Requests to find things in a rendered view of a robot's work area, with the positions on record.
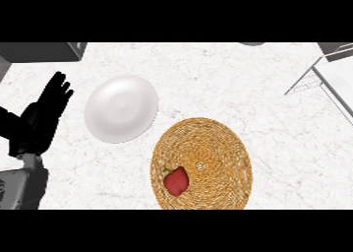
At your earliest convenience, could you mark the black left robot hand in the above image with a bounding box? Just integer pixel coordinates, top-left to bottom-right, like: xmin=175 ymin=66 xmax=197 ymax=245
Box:
xmin=0 ymin=71 xmax=76 ymax=158

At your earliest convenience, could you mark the red tomato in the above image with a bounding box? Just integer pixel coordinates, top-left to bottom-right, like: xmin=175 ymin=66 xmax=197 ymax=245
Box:
xmin=161 ymin=165 xmax=191 ymax=198

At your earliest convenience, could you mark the round woven straw placemat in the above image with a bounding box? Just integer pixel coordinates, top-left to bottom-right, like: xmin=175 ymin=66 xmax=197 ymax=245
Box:
xmin=149 ymin=117 xmax=254 ymax=211

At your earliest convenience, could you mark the white oval plate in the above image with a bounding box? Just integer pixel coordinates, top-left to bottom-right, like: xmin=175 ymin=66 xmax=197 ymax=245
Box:
xmin=83 ymin=75 xmax=160 ymax=145

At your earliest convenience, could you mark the dark grey appliance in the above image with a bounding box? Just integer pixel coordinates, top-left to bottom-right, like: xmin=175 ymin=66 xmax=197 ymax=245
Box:
xmin=0 ymin=42 xmax=89 ymax=98

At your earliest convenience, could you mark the white wire tiered shelf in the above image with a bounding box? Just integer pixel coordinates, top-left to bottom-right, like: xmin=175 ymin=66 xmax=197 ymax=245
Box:
xmin=284 ymin=42 xmax=353 ymax=136

